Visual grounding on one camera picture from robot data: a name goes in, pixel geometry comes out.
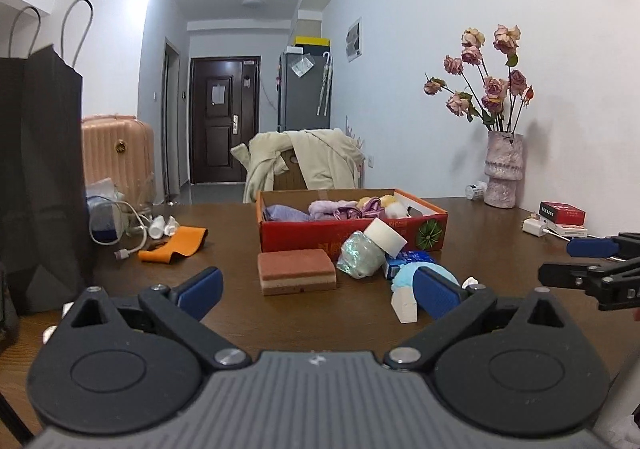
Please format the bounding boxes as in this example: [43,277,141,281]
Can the clear glass jar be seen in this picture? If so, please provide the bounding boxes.
[125,174,156,235]

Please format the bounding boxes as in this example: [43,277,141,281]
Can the white foam wedge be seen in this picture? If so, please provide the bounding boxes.
[391,288,419,325]

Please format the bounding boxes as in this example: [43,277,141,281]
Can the white charger plug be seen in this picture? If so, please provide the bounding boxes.
[522,218,556,236]

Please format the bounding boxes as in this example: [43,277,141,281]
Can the lilac fluffy headband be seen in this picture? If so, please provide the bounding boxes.
[307,200,351,220]

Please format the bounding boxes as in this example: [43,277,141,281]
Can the pink suitcase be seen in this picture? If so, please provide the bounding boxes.
[81,115,156,204]

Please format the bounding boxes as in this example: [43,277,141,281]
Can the red flat box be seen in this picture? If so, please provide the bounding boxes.
[538,201,587,226]

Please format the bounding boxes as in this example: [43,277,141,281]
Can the white umbrella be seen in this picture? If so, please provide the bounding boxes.
[317,53,333,117]

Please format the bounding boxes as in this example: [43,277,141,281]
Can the dried pink roses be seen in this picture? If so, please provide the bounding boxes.
[424,24,536,134]

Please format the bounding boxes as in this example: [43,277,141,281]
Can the clear plastic packet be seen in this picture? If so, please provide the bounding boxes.
[85,178,126,202]

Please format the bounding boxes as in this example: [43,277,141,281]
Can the grey fridge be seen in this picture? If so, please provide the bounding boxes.
[277,49,332,132]

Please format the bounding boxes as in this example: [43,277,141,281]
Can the brick red sponge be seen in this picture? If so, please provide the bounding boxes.
[257,249,338,297]

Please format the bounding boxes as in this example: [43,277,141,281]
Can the beige coat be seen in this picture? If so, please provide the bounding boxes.
[230,128,366,204]

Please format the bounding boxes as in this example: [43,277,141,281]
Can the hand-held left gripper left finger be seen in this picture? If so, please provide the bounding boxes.
[67,267,252,370]

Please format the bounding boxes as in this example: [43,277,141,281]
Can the pink textured vase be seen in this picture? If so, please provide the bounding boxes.
[483,130,524,208]

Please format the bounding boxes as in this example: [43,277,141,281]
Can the yellow white hamster plush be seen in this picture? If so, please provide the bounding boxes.
[377,195,408,218]

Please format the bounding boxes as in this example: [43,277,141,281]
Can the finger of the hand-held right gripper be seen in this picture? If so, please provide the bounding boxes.
[538,261,608,291]
[566,231,640,260]

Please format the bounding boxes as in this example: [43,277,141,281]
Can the orange strap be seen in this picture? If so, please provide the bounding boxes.
[138,225,210,264]

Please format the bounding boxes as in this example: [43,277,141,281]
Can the grey side door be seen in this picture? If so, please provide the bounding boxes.
[162,40,182,202]

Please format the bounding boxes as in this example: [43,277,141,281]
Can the brown chair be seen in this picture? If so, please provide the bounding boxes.
[274,151,308,191]

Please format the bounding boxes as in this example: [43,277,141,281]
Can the blue tissue pack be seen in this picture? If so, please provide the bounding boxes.
[382,250,436,280]

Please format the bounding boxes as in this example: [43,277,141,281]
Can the dark brown door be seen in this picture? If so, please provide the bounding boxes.
[189,56,262,184]

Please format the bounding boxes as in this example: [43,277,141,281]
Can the wall picture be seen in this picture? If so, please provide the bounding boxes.
[346,18,363,62]

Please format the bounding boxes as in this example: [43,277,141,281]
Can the lavender knitted cloth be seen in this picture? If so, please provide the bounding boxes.
[262,204,313,223]

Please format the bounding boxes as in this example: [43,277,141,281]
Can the iridescent shiny pouch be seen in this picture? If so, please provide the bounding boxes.
[336,230,386,278]

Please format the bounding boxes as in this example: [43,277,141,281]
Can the white power adapter with cable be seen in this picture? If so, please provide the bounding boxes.
[87,194,161,260]

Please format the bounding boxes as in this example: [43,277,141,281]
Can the red cardboard box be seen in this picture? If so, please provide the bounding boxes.
[255,187,449,254]

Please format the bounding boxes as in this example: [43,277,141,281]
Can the light blue fluffy cloth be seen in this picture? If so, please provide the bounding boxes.
[391,263,461,297]

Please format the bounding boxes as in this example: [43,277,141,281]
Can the black paper bag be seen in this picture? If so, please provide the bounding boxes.
[0,0,97,315]

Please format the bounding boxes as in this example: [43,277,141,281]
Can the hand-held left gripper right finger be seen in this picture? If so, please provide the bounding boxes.
[384,267,568,371]

